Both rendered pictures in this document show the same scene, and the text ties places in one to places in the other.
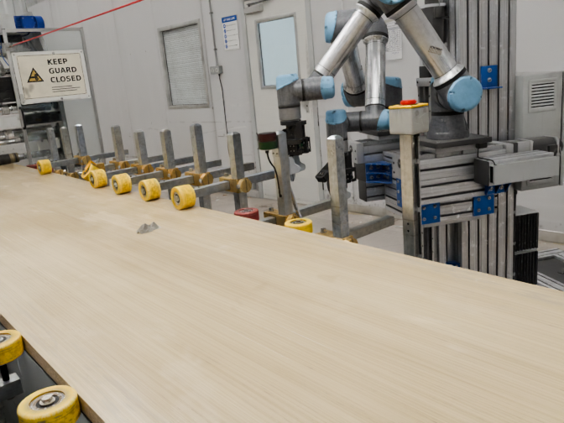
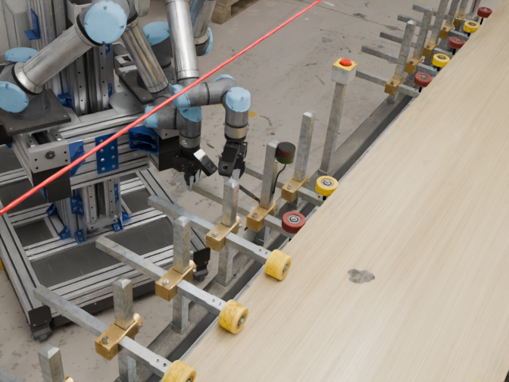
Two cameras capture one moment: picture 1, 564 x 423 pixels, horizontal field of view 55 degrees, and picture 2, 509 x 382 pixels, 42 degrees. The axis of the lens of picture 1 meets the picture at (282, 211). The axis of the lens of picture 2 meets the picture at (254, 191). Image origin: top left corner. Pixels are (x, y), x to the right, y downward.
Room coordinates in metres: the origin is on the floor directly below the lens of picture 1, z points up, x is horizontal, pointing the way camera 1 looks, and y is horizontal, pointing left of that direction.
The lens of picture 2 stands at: (2.48, 1.62, 2.38)
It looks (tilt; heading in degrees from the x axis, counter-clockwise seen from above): 39 degrees down; 247
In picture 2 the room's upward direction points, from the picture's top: 6 degrees clockwise
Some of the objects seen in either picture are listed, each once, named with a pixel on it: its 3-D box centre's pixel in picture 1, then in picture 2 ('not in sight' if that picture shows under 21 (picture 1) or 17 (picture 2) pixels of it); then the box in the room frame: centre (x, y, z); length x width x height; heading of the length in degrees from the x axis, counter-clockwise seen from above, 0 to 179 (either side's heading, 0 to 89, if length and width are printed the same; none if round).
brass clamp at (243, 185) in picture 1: (235, 184); (224, 231); (1.96, 0.16, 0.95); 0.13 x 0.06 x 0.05; 39
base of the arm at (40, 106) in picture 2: not in sight; (28, 97); (2.49, -0.53, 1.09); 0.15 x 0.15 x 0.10
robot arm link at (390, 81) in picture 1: (387, 90); (23, 68); (2.49, -0.52, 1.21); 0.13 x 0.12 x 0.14; 72
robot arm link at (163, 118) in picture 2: (346, 122); (161, 114); (2.07, -0.27, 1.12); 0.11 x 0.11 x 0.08; 72
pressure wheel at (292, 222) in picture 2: (248, 226); (291, 230); (1.70, 0.11, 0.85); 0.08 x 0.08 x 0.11
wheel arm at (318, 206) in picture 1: (293, 215); (243, 209); (1.83, -0.04, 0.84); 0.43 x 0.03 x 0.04; 129
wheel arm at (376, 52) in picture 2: not in sight; (400, 61); (0.66, -0.99, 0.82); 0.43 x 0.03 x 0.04; 129
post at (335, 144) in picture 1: (340, 216); (301, 165); (1.56, -0.17, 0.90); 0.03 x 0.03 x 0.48; 39
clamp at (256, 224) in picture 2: (281, 220); (263, 214); (1.77, 0.00, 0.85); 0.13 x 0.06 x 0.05; 39
